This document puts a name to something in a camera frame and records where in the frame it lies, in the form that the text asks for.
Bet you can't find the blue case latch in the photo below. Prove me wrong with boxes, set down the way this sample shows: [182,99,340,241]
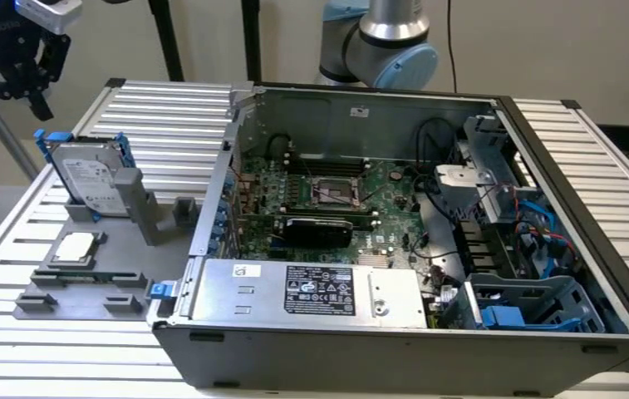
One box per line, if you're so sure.
[147,280,175,301]

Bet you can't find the black graphics card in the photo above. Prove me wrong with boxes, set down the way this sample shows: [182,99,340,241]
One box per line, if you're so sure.
[273,214,356,250]

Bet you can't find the black stand pole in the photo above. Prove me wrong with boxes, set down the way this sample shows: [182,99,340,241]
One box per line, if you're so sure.
[239,0,263,82]
[147,0,186,82]

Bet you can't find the CPU socket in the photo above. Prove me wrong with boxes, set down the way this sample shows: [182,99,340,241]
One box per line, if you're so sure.
[305,174,369,209]

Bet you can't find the black plastic card guide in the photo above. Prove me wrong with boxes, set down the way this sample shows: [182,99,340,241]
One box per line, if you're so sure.
[456,219,521,275]

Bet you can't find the green motherboard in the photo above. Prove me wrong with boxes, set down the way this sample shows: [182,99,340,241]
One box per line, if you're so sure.
[233,157,449,292]

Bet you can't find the blue drive bay cage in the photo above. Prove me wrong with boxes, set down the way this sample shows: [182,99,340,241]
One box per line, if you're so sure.
[438,272,609,333]

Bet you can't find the black flat box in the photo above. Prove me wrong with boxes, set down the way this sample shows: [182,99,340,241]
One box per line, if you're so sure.
[596,123,629,161]

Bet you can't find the open black PC case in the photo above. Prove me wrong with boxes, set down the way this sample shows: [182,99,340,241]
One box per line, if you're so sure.
[146,81,629,390]

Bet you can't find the thick black power wire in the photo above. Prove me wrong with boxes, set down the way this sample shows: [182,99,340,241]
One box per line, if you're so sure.
[267,132,294,158]

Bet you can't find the blue plastic bay bracket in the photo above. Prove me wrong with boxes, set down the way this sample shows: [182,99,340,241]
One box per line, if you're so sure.
[480,305,526,329]

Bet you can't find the metal drive cage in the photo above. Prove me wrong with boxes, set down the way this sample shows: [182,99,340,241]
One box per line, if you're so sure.
[433,114,548,224]

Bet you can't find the blue SATA wire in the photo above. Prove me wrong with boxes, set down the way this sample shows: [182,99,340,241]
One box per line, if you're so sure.
[516,198,576,288]

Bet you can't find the silver CPU chip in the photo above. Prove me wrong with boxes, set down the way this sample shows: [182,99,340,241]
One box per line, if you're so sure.
[50,232,99,265]

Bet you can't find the hard disk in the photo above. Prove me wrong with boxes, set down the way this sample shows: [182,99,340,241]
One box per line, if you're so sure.
[33,130,137,217]

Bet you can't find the grey plastic parts rack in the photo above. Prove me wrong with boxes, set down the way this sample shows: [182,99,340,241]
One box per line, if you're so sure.
[13,168,201,321]

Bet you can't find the black RAM slot bank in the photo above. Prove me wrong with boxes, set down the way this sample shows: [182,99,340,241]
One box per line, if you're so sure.
[290,156,366,175]
[275,206,377,218]

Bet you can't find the thin black cable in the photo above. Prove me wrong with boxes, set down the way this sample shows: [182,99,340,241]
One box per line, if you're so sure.
[446,0,460,93]

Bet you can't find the silver power supply unit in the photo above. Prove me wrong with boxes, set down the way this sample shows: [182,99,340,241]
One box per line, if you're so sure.
[179,258,429,330]

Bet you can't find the thin red black wire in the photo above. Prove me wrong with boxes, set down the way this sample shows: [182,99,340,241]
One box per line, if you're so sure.
[477,185,521,217]

